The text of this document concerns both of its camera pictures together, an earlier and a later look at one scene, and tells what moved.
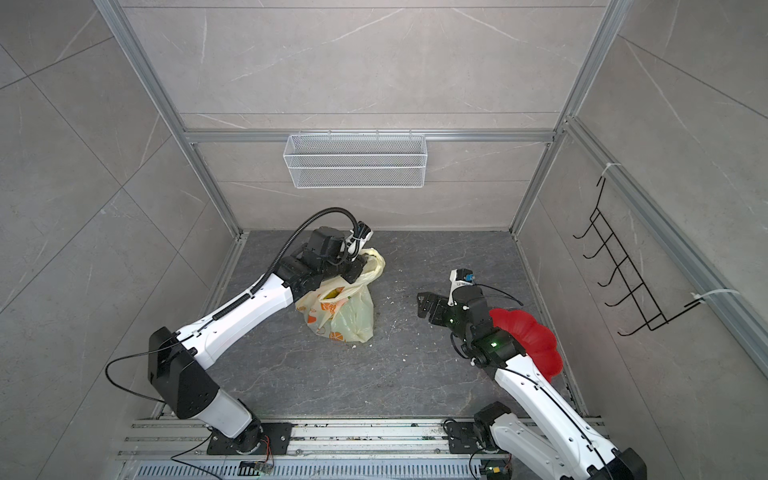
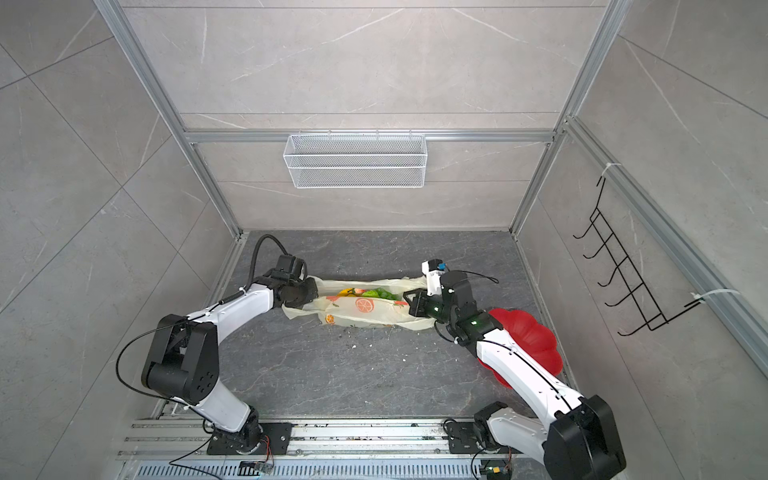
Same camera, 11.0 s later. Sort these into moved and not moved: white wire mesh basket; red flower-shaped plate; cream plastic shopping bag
Moved: cream plastic shopping bag
Not moved: red flower-shaped plate; white wire mesh basket
